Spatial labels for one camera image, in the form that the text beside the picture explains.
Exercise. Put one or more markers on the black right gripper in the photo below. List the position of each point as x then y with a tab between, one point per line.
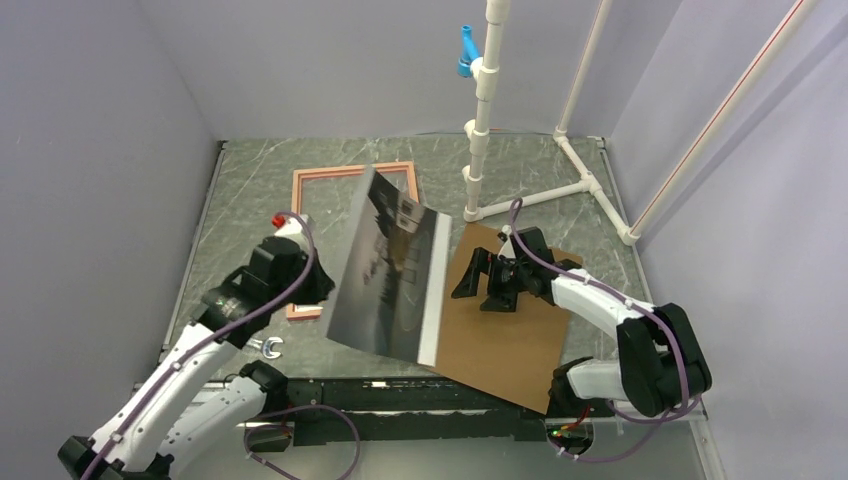
468	287

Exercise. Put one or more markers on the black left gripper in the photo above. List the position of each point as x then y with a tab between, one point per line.
320	286

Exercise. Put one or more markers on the brown cardboard backing board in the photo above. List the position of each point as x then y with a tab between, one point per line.
511	356

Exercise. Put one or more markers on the red wooden picture frame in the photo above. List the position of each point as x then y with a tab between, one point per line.
300	176

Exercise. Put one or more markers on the glossy photo with white borders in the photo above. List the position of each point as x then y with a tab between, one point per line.
392	269

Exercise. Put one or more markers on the white PVC pipe stand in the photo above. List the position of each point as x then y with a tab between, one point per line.
478	128

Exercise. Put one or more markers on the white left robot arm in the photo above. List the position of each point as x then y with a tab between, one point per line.
157	433

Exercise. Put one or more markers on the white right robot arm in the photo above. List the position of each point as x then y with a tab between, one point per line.
660	365

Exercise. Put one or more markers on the silver open-end wrench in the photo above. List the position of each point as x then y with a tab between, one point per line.
268	347

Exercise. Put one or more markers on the blue pipe fitting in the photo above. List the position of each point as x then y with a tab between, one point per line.
470	61

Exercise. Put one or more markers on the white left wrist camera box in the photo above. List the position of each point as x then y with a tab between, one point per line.
289	228

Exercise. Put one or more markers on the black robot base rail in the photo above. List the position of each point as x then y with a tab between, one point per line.
318	411

